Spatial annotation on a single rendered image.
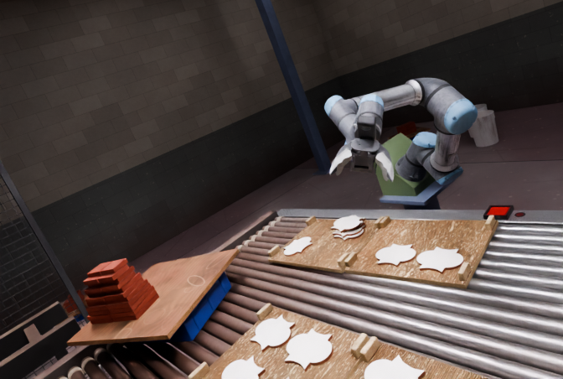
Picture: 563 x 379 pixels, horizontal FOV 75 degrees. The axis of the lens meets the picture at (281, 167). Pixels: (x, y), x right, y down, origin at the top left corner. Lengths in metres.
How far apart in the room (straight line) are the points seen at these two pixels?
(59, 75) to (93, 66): 0.45
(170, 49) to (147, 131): 1.35
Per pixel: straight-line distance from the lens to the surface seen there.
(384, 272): 1.29
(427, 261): 1.27
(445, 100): 1.43
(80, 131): 5.86
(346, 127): 1.22
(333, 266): 1.41
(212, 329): 1.44
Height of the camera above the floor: 1.62
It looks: 12 degrees down
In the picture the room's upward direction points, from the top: 22 degrees counter-clockwise
